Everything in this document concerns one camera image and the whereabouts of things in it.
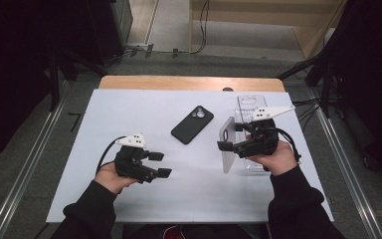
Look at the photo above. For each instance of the person's right hand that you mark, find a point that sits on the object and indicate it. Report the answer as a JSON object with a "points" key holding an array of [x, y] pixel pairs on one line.
{"points": [[278, 161]]}

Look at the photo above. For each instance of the light wooden shelf unit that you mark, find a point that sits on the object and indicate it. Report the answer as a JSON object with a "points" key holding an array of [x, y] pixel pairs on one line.
{"points": [[262, 16]]}

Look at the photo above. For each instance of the person's left hand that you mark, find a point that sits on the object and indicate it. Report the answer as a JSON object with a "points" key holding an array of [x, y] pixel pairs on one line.
{"points": [[109, 181]]}

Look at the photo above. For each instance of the iridescent phone case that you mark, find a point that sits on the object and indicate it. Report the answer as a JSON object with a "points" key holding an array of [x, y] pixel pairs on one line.
{"points": [[228, 162]]}

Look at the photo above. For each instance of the wooden table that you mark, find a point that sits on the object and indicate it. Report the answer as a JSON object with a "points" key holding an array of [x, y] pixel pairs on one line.
{"points": [[179, 83]]}

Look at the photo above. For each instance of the black round table grommet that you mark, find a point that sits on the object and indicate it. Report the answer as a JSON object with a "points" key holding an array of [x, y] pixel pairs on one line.
{"points": [[228, 89]]}

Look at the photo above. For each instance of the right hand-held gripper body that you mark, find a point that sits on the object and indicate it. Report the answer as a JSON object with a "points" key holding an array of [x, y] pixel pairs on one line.
{"points": [[262, 141]]}

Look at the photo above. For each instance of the dark cabinet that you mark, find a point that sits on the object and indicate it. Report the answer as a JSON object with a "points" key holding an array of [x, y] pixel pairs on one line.
{"points": [[112, 30]]}

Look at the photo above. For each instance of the metal floor rail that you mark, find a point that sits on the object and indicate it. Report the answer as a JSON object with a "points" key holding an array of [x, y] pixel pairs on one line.
{"points": [[344, 166], [30, 166]]}

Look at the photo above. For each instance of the black phone case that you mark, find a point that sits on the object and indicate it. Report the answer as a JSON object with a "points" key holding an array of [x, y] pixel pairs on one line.
{"points": [[189, 127]]}

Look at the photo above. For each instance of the person's lap dark clothing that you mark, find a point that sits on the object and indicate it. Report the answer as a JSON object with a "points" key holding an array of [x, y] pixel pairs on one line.
{"points": [[212, 233]]}

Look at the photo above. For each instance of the clear plastic tray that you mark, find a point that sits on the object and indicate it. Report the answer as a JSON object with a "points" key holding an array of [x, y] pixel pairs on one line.
{"points": [[247, 105]]}

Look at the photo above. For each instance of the black metal stand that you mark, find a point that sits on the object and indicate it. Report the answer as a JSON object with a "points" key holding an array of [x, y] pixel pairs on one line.
{"points": [[54, 86], [298, 68]]}

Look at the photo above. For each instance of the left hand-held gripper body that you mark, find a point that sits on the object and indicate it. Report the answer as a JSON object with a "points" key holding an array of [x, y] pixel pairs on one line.
{"points": [[131, 164]]}

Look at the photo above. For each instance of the dark curtain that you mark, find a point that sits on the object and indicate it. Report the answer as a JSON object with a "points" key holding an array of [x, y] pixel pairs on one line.
{"points": [[371, 83], [13, 83]]}

